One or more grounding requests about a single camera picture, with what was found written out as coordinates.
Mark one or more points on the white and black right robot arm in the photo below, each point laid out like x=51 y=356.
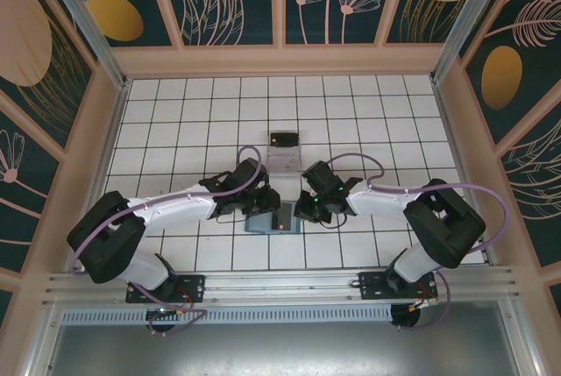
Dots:
x=381 y=203

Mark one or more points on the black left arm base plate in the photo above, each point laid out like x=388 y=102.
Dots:
x=193 y=288

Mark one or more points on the clear acrylic card stand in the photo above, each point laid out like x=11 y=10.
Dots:
x=285 y=163

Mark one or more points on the aluminium frame post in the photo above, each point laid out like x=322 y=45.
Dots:
x=85 y=21
x=469 y=21

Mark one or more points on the black credit card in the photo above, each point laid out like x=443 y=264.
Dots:
x=285 y=138

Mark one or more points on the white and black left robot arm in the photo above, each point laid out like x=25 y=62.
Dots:
x=175 y=209

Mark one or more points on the grey metal sheet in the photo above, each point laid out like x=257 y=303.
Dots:
x=285 y=349

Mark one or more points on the teal card holder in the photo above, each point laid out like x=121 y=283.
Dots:
x=258 y=224

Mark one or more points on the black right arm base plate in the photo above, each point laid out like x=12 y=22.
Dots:
x=372 y=288

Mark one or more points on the aluminium mounting rail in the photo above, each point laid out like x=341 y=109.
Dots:
x=285 y=284

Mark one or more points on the dark grey credit card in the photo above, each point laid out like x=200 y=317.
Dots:
x=284 y=217

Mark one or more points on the small circuit board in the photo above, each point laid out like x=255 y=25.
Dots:
x=164 y=311

